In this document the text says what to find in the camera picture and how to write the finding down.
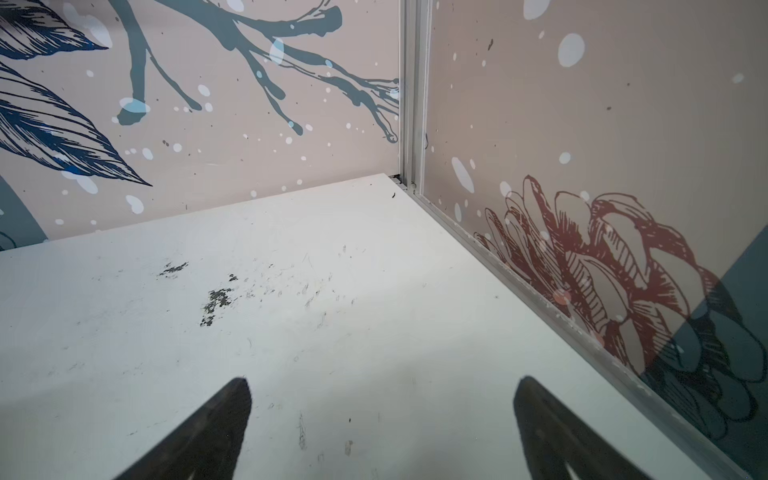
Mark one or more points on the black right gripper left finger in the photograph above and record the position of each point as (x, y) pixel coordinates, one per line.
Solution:
(206, 445)

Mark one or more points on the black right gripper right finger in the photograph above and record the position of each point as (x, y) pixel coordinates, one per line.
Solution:
(557, 444)

